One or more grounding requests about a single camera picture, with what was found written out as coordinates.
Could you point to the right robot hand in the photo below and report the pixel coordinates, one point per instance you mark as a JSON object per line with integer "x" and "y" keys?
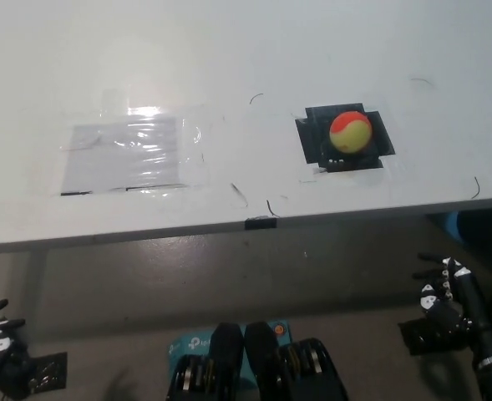
{"x": 446, "y": 317}

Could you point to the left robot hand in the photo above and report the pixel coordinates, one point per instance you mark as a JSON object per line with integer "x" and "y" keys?
{"x": 7, "y": 359}

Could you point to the orange and yellow tennis ball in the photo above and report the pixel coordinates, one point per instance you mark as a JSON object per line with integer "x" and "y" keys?
{"x": 350, "y": 133}

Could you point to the black floor tape square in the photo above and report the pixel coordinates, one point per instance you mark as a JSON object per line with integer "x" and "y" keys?
{"x": 414, "y": 336}
{"x": 47, "y": 372}

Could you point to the grey table leg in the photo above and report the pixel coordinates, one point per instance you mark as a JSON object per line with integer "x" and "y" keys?
{"x": 37, "y": 292}

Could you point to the blue object under table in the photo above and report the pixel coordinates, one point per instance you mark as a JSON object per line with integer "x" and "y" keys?
{"x": 446, "y": 229}

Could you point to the teal router box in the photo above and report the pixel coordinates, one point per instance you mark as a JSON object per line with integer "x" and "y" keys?
{"x": 191, "y": 343}

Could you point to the small black tape strip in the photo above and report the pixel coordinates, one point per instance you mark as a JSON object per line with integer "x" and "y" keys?
{"x": 261, "y": 223}

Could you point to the black tape patch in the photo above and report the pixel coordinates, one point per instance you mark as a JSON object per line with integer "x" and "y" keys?
{"x": 309, "y": 142}

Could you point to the clear plastic film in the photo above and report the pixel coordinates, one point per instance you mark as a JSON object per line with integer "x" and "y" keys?
{"x": 192, "y": 135}

